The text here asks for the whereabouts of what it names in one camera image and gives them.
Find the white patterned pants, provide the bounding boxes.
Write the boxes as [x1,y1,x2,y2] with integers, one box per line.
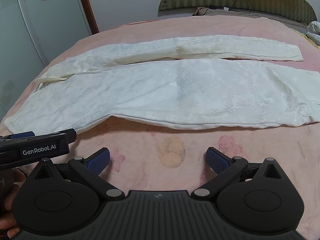
[4,35,319,134]

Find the brown wooden door frame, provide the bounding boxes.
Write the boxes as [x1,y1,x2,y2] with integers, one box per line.
[80,0,99,34]

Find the black charging cable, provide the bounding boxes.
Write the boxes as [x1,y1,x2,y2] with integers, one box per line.
[209,0,253,14]

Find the grey pillow at headboard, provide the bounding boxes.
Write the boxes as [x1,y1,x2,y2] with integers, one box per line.
[193,7,308,30]

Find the person's left hand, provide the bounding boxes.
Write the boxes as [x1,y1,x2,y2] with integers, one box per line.
[1,168,25,239]

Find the white sliding wardrobe door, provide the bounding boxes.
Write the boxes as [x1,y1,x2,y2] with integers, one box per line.
[1,0,92,117]

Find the white crumpled cloth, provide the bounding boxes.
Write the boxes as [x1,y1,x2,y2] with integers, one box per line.
[306,21,320,46]

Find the pink floral bed blanket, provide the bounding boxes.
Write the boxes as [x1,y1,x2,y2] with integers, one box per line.
[0,14,320,240]

